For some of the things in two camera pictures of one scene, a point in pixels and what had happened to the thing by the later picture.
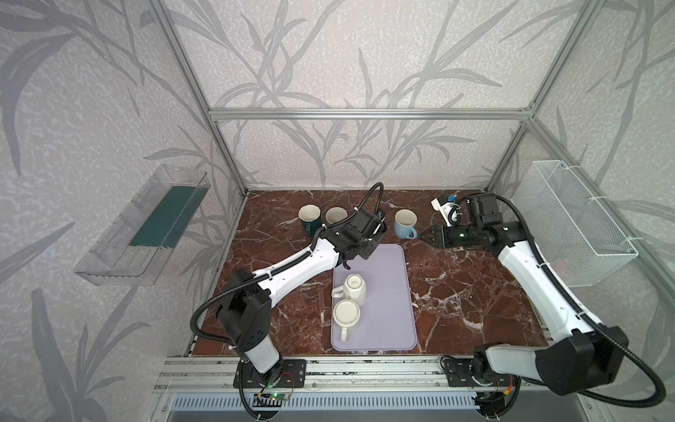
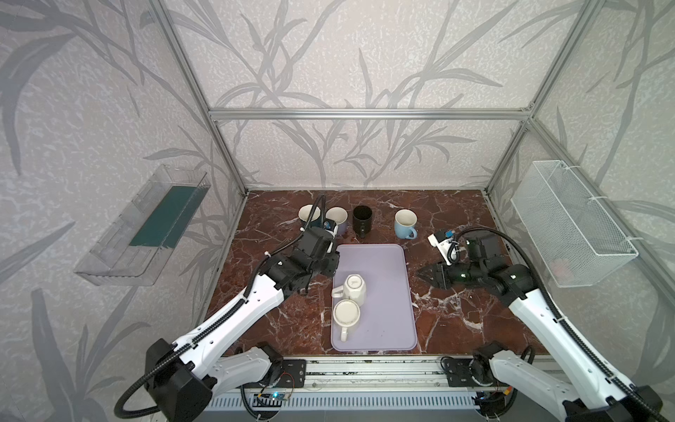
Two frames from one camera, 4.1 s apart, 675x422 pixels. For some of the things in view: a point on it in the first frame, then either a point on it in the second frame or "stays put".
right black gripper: x=439 y=236 → x=439 y=275
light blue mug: x=404 y=222 stays put
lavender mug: x=335 y=214 stays put
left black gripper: x=368 y=251 → x=334 y=258
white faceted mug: x=354 y=287 stays put
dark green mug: x=309 y=215 stays put
